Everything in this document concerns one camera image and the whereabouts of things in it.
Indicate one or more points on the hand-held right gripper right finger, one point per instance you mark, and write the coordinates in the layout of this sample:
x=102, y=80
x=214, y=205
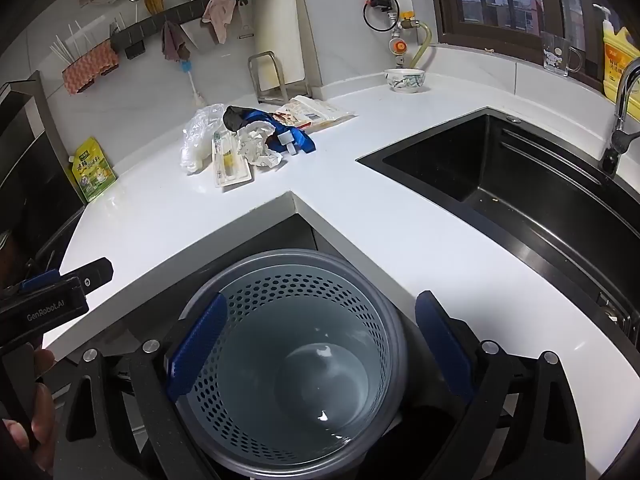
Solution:
x=442, y=345

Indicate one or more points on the person's left hand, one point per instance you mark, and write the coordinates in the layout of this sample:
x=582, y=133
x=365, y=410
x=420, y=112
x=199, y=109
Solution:
x=44, y=410

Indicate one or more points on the clear plastic blister package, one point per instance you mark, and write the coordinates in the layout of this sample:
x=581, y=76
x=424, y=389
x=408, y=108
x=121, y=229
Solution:
x=232, y=165

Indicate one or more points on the yellow dish soap bottle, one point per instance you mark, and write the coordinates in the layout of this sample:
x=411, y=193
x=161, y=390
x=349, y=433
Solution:
x=620, y=55

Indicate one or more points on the grey perforated trash bin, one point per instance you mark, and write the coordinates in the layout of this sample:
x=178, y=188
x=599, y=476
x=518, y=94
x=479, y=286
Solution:
x=300, y=360

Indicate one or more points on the pink cloth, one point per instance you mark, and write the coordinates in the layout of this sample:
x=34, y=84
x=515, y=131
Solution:
x=220, y=15

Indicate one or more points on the black kitchen sink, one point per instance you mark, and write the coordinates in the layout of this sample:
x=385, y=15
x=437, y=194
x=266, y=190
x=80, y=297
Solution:
x=500, y=195

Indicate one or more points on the brown cloth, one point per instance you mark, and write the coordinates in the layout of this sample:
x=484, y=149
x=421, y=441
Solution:
x=174, y=42

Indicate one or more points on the black kitchen appliance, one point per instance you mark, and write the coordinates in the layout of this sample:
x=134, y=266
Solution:
x=25, y=160

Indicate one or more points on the clear plastic bag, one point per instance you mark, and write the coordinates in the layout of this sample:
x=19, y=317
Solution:
x=200, y=135

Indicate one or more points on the orange patterned cloth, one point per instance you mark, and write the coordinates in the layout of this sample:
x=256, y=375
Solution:
x=90, y=67

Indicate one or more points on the green yellow pouch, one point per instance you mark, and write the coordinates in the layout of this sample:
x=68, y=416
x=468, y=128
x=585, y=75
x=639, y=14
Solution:
x=94, y=172

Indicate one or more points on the dark window frame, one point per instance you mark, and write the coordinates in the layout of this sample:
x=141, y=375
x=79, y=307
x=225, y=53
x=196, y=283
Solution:
x=445, y=5

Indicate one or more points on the white patterned ceramic bowl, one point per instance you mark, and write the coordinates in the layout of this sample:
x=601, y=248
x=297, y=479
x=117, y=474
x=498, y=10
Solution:
x=405, y=81

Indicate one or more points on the metal cutting board rack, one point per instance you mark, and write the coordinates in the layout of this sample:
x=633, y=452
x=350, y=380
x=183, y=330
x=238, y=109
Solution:
x=270, y=85

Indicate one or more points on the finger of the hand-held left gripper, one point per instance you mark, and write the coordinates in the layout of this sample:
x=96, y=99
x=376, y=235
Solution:
x=95, y=272

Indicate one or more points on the crumpled white paper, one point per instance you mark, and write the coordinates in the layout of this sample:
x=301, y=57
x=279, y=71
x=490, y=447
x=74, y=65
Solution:
x=257, y=145

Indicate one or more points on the dark grey cloth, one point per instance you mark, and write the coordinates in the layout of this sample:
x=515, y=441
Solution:
x=234, y=116

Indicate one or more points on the chrome faucet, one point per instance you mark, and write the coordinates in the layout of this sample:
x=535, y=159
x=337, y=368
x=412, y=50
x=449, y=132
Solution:
x=622, y=110

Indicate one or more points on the yellow cloth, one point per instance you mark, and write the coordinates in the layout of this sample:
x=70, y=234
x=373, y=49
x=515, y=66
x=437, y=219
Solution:
x=154, y=1

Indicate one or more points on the white printed paper bag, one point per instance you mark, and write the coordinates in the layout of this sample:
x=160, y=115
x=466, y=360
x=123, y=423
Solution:
x=320, y=110

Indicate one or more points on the black wall rail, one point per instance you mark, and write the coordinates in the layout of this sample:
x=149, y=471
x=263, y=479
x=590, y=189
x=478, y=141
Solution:
x=175, y=12

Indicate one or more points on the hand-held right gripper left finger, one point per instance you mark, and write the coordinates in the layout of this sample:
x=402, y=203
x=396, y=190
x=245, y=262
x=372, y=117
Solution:
x=195, y=345

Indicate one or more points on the white cutting board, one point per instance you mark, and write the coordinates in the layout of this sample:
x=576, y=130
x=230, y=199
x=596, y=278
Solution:
x=277, y=20

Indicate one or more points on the clear glass mug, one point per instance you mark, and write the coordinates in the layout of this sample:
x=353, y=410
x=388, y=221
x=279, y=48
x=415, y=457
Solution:
x=557, y=55

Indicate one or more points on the bundle of white sticks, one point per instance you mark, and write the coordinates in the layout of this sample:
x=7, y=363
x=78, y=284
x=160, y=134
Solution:
x=62, y=52

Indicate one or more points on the blue plastic wrapper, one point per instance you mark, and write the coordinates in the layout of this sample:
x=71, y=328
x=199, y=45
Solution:
x=302, y=140

